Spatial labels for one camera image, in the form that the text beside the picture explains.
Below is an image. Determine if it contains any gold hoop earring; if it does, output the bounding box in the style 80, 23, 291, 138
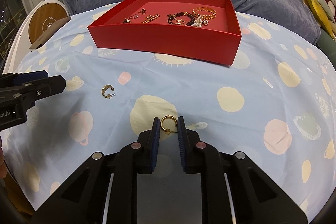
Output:
101, 84, 116, 99
160, 115, 177, 135

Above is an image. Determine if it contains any gold chain bracelet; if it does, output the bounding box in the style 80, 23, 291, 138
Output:
141, 13, 160, 25

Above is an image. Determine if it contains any dark bead bracelet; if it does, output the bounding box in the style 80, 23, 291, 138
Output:
166, 11, 197, 27

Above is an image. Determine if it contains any white pearl bracelet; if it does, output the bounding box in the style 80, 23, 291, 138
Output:
189, 13, 210, 29

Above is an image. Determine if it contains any gold chain bangle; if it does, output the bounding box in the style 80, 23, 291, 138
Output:
192, 6, 217, 20

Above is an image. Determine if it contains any blue patterned tablecloth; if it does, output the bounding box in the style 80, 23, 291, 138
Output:
1, 6, 335, 220

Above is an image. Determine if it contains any red cardboard box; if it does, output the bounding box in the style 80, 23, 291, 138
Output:
88, 0, 242, 65

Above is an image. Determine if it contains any green sofa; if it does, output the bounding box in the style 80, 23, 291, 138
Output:
315, 27, 335, 59

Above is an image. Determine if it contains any gold pillow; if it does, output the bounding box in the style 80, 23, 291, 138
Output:
304, 0, 335, 40

